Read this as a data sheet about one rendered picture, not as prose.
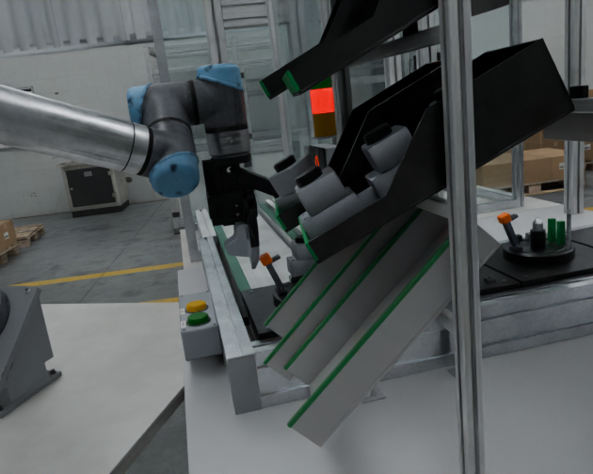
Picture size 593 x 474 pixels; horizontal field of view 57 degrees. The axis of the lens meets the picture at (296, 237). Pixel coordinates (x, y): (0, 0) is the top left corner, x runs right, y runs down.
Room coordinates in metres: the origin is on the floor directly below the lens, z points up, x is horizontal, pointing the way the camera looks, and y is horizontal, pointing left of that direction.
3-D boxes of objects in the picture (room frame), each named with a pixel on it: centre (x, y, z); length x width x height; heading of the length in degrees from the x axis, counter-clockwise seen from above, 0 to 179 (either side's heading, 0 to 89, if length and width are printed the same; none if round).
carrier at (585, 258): (1.09, -0.50, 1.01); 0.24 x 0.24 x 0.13; 11
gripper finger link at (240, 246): (0.96, 0.10, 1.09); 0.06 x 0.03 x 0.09; 101
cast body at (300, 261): (1.00, -0.02, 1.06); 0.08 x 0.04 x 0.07; 101
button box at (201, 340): (1.03, 0.22, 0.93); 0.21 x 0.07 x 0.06; 11
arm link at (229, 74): (0.97, 0.10, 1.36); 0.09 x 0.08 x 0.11; 102
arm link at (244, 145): (0.97, 0.10, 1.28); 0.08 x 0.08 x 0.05
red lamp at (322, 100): (1.20, -0.09, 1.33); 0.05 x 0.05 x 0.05
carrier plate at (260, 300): (0.99, -0.01, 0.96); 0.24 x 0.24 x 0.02; 11
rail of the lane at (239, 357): (1.23, 0.19, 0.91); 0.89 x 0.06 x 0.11; 11
